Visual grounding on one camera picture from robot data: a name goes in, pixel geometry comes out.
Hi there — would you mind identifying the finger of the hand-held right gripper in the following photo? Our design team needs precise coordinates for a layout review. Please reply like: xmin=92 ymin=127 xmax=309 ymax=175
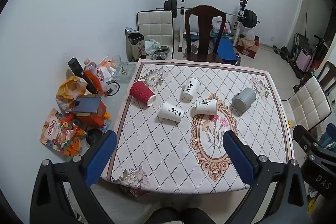
xmin=292 ymin=124 xmax=324 ymax=159

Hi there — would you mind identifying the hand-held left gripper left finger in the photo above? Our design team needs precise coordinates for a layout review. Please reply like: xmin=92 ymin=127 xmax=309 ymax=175
xmin=29 ymin=130 xmax=117 ymax=224

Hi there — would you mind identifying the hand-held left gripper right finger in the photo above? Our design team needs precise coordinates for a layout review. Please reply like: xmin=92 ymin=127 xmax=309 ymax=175
xmin=223 ymin=131 xmax=308 ymax=224

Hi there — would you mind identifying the grey plastic cup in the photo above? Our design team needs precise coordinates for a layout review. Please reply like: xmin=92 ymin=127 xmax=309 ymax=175
xmin=231 ymin=87 xmax=257 ymax=115

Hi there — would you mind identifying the white printed paper cup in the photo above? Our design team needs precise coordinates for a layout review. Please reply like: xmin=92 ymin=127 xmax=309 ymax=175
xmin=196 ymin=99 xmax=218 ymax=115
xmin=182 ymin=77 xmax=201 ymax=101
xmin=157 ymin=102 xmax=184 ymax=121

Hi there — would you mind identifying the red ribbed paper cup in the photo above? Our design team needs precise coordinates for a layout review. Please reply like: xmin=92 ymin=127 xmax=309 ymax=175
xmin=129 ymin=80 xmax=156 ymax=106

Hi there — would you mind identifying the teal cloth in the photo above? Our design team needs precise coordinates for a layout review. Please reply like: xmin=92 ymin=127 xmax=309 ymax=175
xmin=325 ymin=123 xmax=336 ymax=153

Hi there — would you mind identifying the white padded chair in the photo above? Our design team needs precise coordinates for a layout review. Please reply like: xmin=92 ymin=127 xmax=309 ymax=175
xmin=136 ymin=10 xmax=174 ymax=60
xmin=281 ymin=75 xmax=332 ymax=132

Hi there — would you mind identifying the orange box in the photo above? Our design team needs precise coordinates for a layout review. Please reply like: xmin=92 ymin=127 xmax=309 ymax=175
xmin=74 ymin=103 xmax=108 ymax=128

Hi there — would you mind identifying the orange snack packet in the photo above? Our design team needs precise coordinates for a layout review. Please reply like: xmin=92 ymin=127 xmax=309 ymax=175
xmin=39 ymin=108 xmax=88 ymax=157

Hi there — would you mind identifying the blue smartphone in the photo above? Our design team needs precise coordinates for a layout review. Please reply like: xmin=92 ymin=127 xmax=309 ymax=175
xmin=73 ymin=97 xmax=102 ymax=113

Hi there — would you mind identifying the dark wooden chair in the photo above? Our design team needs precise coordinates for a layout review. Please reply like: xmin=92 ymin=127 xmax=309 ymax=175
xmin=184 ymin=5 xmax=227 ymax=64
xmin=316 ymin=61 xmax=336 ymax=96

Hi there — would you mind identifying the floral printed table mat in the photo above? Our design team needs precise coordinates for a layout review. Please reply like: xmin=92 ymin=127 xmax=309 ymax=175
xmin=101 ymin=58 xmax=294 ymax=194

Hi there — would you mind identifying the yellow plastic bag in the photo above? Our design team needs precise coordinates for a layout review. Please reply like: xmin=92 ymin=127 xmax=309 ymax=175
xmin=56 ymin=76 xmax=88 ymax=113

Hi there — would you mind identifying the pink suitcase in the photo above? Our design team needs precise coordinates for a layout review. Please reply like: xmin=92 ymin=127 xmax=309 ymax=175
xmin=297 ymin=49 xmax=314 ymax=73

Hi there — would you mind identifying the orange drink bottle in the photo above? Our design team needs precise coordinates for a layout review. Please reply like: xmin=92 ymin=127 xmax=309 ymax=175
xmin=83 ymin=59 xmax=109 ymax=94

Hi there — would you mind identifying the black cylinder bottle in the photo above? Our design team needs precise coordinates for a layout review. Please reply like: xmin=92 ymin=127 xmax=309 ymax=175
xmin=68 ymin=57 xmax=98 ymax=94

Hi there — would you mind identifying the black dumbbell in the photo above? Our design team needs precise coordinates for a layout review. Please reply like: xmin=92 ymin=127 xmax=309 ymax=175
xmin=272 ymin=45 xmax=290 ymax=60

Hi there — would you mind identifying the glass ashtray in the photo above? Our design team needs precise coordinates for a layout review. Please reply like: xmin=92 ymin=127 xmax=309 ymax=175
xmin=113 ymin=62 xmax=137 ymax=83

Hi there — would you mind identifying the orange white plastic bag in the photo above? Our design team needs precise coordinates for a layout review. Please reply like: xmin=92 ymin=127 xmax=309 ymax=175
xmin=98 ymin=56 xmax=117 ymax=83

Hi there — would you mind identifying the black folded cart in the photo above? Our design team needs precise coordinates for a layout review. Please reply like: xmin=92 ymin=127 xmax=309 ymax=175
xmin=291 ymin=32 xmax=330 ymax=67

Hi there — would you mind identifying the cardboard box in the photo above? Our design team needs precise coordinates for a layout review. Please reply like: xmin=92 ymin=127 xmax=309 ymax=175
xmin=237 ymin=37 xmax=260 ymax=59

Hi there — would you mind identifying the blue weight bench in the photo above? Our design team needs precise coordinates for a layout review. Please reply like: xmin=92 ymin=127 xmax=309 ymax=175
xmin=187 ymin=32 xmax=237 ymax=65

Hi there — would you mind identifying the black printed gift box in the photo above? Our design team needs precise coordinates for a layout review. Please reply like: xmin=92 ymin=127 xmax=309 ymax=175
xmin=124 ymin=27 xmax=146 ymax=62

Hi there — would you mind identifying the glass pot lid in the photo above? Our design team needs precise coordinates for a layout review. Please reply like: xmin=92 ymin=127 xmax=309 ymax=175
xmin=152 ymin=46 xmax=171 ymax=60

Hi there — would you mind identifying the pale green cloth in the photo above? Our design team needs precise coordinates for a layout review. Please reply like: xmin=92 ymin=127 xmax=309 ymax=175
xmin=145 ymin=39 xmax=160 ymax=55

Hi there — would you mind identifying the black barbell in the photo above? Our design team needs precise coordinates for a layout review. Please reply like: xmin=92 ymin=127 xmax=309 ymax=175
xmin=156 ymin=0 xmax=261 ymax=29

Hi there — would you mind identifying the white barbell rack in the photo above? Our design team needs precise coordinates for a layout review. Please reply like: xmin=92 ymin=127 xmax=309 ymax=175
xmin=177 ymin=0 xmax=250 ymax=53

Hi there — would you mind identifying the black cable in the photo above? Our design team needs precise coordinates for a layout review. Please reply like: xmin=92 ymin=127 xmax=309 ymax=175
xmin=104 ymin=81 xmax=121 ymax=97

